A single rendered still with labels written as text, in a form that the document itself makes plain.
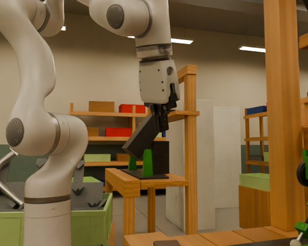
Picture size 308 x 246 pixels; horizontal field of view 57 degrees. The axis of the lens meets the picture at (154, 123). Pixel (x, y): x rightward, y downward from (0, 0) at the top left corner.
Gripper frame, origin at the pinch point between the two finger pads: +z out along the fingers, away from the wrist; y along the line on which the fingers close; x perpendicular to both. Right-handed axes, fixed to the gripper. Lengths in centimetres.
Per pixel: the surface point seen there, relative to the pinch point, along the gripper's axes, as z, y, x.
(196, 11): -129, 446, -542
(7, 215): 34, 57, 28
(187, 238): 46, 11, -16
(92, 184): 39, 68, -12
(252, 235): 49, -1, -37
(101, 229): 44, 37, 2
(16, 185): 35, 87, 17
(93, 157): 187, 532, -244
